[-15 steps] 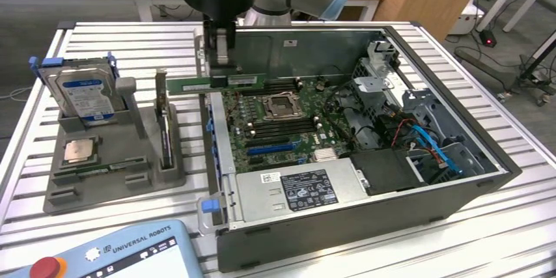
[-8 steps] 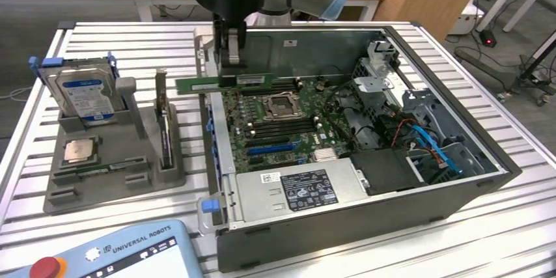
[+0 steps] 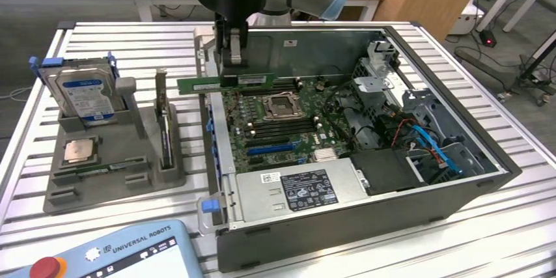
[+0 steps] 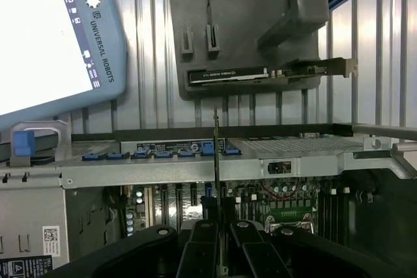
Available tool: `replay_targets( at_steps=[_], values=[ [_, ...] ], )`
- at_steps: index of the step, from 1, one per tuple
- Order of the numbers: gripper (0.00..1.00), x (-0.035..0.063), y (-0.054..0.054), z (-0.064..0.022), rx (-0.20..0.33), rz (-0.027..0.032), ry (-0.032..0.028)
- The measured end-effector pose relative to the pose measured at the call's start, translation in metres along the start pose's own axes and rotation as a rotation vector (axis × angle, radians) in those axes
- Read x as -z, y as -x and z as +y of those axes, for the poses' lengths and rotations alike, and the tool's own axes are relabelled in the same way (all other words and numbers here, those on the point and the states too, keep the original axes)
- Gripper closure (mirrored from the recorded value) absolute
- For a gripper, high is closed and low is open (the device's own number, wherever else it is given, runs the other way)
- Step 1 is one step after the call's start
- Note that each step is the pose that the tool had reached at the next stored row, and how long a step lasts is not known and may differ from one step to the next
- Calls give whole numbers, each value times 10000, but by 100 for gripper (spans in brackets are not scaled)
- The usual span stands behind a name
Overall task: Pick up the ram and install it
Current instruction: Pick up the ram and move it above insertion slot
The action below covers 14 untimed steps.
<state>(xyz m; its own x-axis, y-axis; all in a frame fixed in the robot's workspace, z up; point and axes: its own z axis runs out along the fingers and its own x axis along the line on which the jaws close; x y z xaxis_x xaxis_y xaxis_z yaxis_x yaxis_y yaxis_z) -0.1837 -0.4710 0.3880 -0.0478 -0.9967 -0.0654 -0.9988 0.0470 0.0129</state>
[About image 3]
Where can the green RAM stick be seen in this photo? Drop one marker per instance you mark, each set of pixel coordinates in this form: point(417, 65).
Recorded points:
point(200, 86)
point(93, 170)

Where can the CPU socket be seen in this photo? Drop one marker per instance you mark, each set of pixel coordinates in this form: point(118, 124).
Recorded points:
point(280, 105)

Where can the green motherboard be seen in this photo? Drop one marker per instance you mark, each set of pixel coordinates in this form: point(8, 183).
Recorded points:
point(242, 128)

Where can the graphics card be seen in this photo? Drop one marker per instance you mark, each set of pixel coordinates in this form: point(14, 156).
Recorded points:
point(164, 134)

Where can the blue expansion slot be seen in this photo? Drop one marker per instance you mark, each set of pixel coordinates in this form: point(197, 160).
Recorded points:
point(269, 149)

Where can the silver metal disk bay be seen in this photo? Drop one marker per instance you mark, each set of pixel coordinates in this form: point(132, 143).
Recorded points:
point(369, 84)

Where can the hard disk in blue caddy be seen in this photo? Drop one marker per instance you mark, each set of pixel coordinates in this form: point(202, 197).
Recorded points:
point(86, 95)

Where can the grey parts rack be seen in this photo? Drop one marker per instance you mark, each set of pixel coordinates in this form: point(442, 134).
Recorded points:
point(121, 143)

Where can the small silver heat sink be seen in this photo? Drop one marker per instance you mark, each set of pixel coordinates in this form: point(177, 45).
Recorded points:
point(325, 154)

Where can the black cooling fan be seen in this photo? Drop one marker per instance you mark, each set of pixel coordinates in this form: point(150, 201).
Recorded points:
point(388, 128)

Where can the silver CPU chip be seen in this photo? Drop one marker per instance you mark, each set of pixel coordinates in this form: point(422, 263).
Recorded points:
point(80, 151)

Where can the silver power supply unit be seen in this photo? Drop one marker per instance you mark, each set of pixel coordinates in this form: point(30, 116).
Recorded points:
point(260, 200)

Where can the blue case latch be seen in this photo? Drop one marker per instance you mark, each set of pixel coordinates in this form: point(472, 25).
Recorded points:
point(209, 206)

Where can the black plastic shroud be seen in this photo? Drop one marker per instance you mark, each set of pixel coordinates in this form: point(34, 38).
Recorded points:
point(381, 170)

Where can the white floor unit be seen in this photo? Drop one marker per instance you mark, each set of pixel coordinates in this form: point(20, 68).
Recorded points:
point(466, 21)

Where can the black wheeled stand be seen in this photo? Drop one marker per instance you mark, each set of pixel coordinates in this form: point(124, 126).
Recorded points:
point(477, 61)

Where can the black device with red light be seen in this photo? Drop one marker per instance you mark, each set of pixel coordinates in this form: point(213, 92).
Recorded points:
point(486, 38)

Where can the black open PC case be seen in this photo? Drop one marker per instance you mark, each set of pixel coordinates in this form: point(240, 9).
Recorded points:
point(346, 226)

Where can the grey-blue disk bay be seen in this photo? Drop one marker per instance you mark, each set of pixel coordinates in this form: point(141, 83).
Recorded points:
point(460, 157)

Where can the blue-grey teach pendant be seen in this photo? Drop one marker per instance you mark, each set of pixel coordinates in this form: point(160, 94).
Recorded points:
point(129, 235)

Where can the red emergency stop button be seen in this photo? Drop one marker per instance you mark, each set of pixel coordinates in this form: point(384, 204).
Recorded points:
point(45, 268)

